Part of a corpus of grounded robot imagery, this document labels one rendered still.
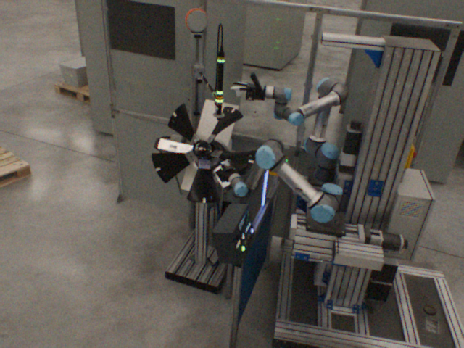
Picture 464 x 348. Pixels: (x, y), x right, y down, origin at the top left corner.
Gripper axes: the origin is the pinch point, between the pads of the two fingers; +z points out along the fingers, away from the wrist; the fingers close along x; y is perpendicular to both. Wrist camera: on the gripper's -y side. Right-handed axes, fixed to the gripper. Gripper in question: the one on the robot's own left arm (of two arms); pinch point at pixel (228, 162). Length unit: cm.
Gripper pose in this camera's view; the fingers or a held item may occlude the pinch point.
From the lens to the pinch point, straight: 268.8
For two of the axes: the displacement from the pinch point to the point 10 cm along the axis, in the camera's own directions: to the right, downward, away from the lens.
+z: -3.0, -5.0, 8.1
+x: 0.6, 8.4, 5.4
